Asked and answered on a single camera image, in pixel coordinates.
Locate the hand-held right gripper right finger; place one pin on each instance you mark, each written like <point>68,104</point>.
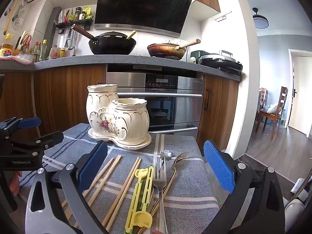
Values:
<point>218,168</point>

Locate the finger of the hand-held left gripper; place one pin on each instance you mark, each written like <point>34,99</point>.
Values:
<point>48,139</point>
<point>29,123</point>

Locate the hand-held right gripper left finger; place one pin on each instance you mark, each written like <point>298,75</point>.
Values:
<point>93,162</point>

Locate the wooden chopstick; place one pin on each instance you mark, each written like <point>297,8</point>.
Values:
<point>123,185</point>
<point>102,171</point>
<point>110,170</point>
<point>127,188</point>

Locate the floral ceramic utensil holder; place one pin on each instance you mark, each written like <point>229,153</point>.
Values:
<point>129,121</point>

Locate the silver fork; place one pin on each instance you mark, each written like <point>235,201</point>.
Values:
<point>159,182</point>

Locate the yellow training chopsticks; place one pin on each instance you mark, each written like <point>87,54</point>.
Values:
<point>140,219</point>

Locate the person's left hand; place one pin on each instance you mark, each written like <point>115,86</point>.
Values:
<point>15,182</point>

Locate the blue-grey plaid tablecloth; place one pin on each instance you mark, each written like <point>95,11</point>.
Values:
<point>185,175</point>

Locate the wooden lower cabinet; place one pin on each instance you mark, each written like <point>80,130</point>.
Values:
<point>61,97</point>

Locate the white flower chopstick rest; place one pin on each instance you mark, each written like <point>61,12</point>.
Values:
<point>167,153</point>

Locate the wooden cabinet door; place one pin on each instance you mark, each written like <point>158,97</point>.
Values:
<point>219,112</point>

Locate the pink white dish cloth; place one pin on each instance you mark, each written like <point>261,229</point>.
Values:
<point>19,59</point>

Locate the stainless steel oven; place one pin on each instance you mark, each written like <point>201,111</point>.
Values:
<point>187,102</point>

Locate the row of sauce bottles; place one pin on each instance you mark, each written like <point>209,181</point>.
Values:
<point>43,51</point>

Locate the wooden dining chair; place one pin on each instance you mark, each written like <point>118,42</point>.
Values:
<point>270,114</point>

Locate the yellow jar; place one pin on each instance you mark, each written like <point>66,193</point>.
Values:
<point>6,50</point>

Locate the white cushion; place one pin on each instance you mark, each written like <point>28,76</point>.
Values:
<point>274,108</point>

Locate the red scissors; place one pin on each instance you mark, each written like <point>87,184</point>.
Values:
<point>27,39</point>

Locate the white plastic object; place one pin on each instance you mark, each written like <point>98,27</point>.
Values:
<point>293,209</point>

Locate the grey kitchen countertop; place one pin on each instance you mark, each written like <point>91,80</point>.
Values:
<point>97,61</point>

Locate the black electric griddle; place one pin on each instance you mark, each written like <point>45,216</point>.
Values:
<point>219,62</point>

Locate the black spice rack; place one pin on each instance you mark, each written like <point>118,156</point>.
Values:
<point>73,24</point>

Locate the black wok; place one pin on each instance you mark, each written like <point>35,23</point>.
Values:
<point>112,45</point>

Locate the green toaster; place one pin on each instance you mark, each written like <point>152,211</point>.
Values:
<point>197,56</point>

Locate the white door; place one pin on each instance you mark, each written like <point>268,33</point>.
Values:
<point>302,90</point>

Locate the row of seasoning bottles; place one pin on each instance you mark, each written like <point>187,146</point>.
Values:
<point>78,13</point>

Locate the brown frying pan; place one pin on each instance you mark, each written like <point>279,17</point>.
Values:
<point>165,50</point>

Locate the yellow-green spatula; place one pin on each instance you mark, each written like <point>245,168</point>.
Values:
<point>131,34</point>

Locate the ceiling fan lamp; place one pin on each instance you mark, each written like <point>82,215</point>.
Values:
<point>260,20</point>

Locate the black range hood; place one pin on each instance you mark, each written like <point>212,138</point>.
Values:
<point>143,4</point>

